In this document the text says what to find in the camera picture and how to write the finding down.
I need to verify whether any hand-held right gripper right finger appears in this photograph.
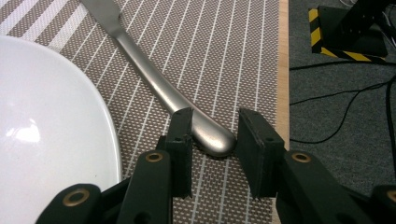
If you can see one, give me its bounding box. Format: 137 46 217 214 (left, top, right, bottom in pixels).
235 107 286 199

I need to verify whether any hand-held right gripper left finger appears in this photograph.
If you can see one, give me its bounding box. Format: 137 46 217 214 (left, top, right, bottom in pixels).
157 106 194 199

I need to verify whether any steel table knife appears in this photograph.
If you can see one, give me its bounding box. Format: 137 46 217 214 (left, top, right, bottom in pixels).
79 0 237 159

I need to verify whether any white round plate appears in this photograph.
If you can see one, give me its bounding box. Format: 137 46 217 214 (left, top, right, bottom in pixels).
0 35 123 224

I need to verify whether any grey striped placemat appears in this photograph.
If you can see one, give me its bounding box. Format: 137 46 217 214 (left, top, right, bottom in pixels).
0 0 281 224

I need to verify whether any black yellow-striped stand base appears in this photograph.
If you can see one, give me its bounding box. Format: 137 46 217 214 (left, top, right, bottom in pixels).
307 5 389 64

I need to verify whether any thin black floor cable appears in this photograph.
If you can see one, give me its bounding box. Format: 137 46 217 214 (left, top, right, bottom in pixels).
289 90 359 146
289 79 396 106

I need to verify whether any long black floor cable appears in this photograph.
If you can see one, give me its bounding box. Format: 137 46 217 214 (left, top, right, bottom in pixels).
385 76 396 178

